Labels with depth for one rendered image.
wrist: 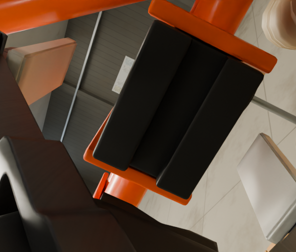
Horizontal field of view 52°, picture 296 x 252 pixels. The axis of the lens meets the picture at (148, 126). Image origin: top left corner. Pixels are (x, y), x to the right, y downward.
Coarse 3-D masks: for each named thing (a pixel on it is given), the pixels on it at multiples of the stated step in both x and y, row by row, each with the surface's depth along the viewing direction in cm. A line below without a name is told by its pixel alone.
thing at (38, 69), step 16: (16, 48) 12; (32, 48) 13; (48, 48) 14; (64, 48) 16; (16, 64) 12; (32, 64) 13; (48, 64) 15; (64, 64) 18; (16, 80) 12; (32, 80) 14; (48, 80) 16; (32, 96) 15
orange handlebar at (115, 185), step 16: (208, 0) 13; (224, 0) 13; (240, 0) 13; (208, 16) 13; (224, 16) 13; (240, 16) 14; (112, 176) 17; (96, 192) 21; (112, 192) 17; (128, 192) 17; (144, 192) 17
